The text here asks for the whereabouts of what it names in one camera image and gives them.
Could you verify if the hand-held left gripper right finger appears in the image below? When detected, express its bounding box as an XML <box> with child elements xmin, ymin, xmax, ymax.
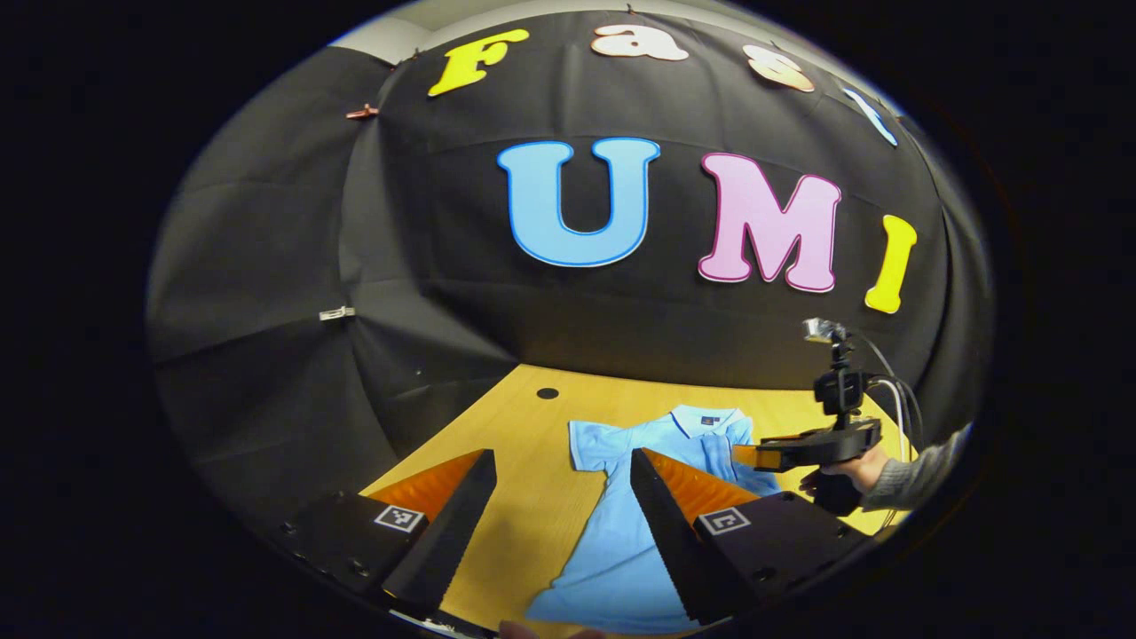
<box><xmin>628</xmin><ymin>446</ymin><xmax>875</xmax><ymax>627</ymax></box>

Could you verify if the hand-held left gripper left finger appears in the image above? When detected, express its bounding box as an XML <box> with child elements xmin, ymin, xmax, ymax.
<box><xmin>266</xmin><ymin>448</ymin><xmax>498</xmax><ymax>622</ymax></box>

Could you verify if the light blue T-shirt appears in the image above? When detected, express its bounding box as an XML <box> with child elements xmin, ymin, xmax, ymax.
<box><xmin>525</xmin><ymin>405</ymin><xmax>784</xmax><ymax>635</ymax></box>

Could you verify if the black backdrop cloth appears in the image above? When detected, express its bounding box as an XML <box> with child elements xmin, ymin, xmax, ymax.
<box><xmin>146</xmin><ymin>9</ymin><xmax>995</xmax><ymax>533</ymax></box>

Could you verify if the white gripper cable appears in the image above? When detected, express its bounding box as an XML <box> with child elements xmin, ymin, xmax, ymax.
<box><xmin>868</xmin><ymin>377</ymin><xmax>908</xmax><ymax>462</ymax></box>

